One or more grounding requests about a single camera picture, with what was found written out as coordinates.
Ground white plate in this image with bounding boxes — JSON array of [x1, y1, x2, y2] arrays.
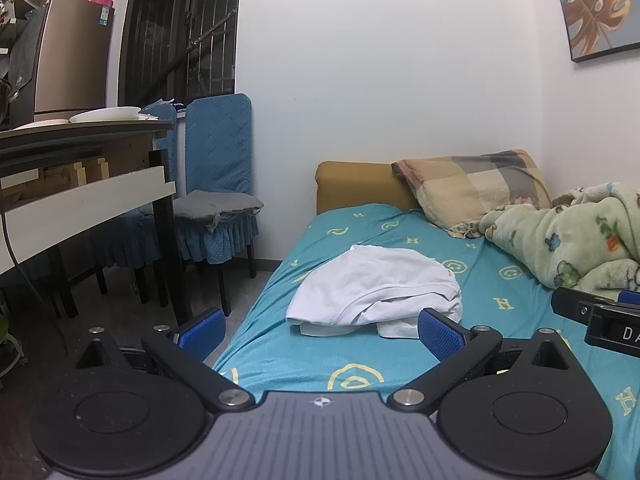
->
[[68, 106, 141, 124]]

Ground mustard yellow headboard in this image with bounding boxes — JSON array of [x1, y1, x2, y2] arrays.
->
[[314, 160, 419, 214]]

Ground dark barred window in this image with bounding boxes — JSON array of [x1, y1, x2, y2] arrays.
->
[[117, 0, 240, 107]]

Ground plaid beige pillow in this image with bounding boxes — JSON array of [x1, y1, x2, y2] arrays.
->
[[392, 150, 551, 238]]

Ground grey seat cushion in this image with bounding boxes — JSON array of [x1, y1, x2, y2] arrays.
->
[[174, 190, 264, 232]]

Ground black and white table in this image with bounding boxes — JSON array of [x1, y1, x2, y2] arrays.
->
[[1, 119, 192, 323]]

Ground green cartoon fleece blanket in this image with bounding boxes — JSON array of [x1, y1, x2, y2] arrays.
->
[[480, 182, 639, 297]]

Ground gold leaf wall picture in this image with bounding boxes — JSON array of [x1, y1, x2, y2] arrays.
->
[[560, 0, 639, 63]]

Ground brown refrigerator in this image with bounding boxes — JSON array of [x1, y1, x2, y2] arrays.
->
[[9, 0, 114, 127]]

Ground teal patterned bed sheet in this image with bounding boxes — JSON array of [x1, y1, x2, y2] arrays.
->
[[214, 204, 639, 479]]

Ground blue covered chair behind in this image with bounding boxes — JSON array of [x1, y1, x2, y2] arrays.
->
[[89, 100, 178, 307]]

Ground white t-shirt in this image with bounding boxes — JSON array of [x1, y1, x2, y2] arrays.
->
[[285, 245, 463, 339]]

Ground blue covered chair near bed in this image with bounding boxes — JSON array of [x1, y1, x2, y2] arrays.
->
[[176, 93, 258, 314]]

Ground black cable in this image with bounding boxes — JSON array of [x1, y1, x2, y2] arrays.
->
[[0, 199, 68, 356]]

